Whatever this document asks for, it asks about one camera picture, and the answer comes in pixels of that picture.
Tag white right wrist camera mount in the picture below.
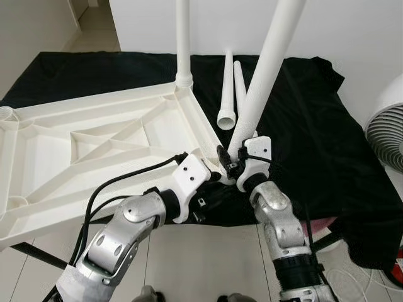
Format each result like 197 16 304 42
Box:
236 135 273 193

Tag white plastic table leg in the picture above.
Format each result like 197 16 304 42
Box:
175 0 194 89
234 60 248 109
217 49 238 131
227 0 307 161

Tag white plastic table top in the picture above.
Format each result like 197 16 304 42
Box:
0 79 243 252

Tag grey robot right foot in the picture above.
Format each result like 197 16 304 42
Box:
217 293 256 302

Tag red round cable reel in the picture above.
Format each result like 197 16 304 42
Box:
392 249 403 287

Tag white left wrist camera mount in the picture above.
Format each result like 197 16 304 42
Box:
170 153 212 224

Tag pink soft item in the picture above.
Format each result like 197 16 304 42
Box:
302 216 338 235

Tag black fabric table cover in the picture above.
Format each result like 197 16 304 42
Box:
0 50 403 271

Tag grey robot left foot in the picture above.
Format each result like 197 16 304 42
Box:
135 284 164 302

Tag black metal frame rod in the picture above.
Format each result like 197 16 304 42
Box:
9 242 67 268

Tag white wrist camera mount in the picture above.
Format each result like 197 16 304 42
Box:
236 135 273 193
170 153 212 224

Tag white power cable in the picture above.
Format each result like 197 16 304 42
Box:
327 267 388 302

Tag grey robot foot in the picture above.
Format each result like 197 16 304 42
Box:
135 284 164 302
217 293 256 302

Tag white round standing fan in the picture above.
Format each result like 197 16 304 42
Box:
364 75 403 174

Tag grey metal table leg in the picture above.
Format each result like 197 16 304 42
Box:
312 233 344 252

